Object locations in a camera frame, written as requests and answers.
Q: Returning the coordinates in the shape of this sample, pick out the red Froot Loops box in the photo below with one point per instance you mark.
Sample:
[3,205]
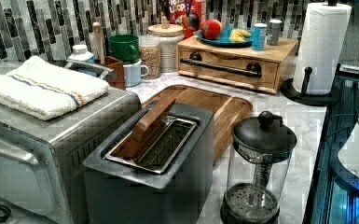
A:
[187,13]

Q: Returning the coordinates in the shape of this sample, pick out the green mug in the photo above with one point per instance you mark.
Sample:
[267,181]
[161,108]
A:
[124,48]

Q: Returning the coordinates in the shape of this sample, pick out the silver toaster oven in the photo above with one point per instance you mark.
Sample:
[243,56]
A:
[41,161]

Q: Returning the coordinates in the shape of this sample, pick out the jar with wooden lid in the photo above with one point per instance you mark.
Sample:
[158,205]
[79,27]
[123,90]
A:
[169,36]

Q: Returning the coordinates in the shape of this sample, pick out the brown utensil holder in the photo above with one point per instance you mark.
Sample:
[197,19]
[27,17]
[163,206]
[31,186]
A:
[117,79]

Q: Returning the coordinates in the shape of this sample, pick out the black drawer handle bar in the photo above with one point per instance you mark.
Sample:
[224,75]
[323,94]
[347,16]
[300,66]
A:
[251,70]

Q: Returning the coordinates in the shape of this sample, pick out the grey can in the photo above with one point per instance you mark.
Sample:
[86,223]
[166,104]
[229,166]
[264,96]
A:
[274,32]

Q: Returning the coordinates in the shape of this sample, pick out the grey two-slot toaster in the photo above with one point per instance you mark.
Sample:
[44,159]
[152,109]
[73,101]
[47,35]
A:
[119,193]

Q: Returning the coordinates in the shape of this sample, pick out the yellow plush banana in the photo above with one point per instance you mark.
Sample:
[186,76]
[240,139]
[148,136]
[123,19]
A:
[239,35]

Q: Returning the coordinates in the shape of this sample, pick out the white enamel mug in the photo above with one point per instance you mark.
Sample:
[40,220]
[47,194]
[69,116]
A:
[134,72]

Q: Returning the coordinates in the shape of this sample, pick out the wooden drawer box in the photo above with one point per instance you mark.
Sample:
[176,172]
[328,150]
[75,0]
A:
[277,63]

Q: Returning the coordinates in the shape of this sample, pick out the white paper towel roll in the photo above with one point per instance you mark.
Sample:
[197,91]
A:
[320,46]

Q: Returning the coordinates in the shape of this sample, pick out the black paper towel holder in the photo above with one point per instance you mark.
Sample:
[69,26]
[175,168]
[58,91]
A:
[302,97]

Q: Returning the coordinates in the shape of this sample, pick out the black glass french press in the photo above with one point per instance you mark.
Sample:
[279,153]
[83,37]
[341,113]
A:
[258,165]

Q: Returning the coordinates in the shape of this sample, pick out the white striped folded towel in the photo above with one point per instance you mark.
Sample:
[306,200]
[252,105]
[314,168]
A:
[47,91]

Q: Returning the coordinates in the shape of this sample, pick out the blue can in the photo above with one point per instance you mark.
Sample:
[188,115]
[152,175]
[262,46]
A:
[259,36]

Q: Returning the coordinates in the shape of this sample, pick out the blue plate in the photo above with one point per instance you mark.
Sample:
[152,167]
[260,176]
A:
[223,40]

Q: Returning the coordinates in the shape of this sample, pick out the red plush apple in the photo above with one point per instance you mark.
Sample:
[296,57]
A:
[211,29]

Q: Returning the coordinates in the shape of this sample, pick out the white plastic bottle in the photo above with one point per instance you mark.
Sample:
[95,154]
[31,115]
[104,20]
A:
[81,53]

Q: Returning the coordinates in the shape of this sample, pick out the wooden rolling pin handle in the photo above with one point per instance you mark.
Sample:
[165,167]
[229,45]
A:
[98,36]

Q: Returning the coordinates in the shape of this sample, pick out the wooden cutting board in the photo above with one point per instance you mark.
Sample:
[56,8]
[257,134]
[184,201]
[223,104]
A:
[227,110]

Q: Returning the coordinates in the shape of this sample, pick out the brown wooden toast slice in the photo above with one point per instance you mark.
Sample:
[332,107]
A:
[148,125]

